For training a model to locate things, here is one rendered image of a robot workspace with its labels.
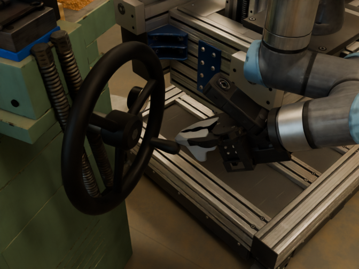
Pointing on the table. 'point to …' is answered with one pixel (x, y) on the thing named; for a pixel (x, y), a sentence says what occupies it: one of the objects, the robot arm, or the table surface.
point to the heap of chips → (75, 4)
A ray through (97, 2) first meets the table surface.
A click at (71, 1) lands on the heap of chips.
